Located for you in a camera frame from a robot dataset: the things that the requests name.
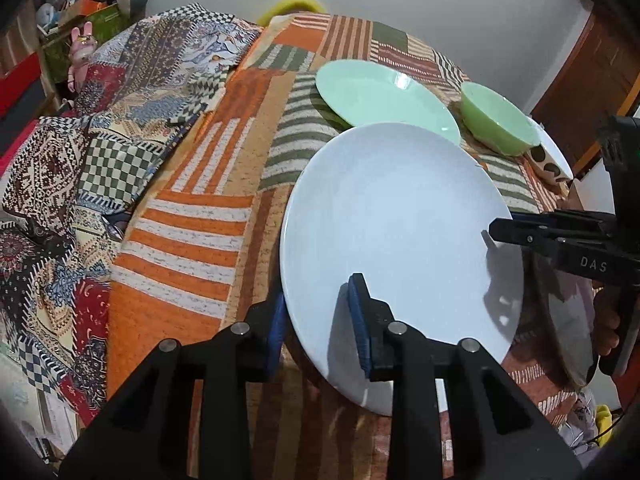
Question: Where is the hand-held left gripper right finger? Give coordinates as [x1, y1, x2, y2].
[347, 273, 585, 480]

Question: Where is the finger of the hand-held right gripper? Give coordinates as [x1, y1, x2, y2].
[488, 217, 558, 262]
[510, 210, 617, 235]

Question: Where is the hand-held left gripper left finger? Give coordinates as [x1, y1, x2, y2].
[59, 291, 290, 480]

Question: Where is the large white plate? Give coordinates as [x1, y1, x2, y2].
[280, 122, 525, 417]

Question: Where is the green bowl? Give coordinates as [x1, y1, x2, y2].
[460, 81, 541, 156]

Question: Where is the person's right hand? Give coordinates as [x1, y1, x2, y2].
[592, 287, 624, 357]

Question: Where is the white bowl with brown spots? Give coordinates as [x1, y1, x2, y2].
[525, 117, 575, 186]

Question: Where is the orange striped blanket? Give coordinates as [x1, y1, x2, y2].
[107, 12, 576, 480]

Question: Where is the brown wooden door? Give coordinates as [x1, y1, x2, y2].
[530, 7, 640, 176]

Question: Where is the mint green plate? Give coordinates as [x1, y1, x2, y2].
[315, 59, 461, 146]

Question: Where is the patchwork printed blanket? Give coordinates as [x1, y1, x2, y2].
[0, 4, 261, 426]

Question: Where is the yellow fuzzy pillow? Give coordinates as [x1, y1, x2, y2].
[257, 0, 327, 27]

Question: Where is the pink bunny figure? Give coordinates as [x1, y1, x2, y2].
[66, 21, 99, 94]

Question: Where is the orange and green box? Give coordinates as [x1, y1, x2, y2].
[41, 0, 132, 82]

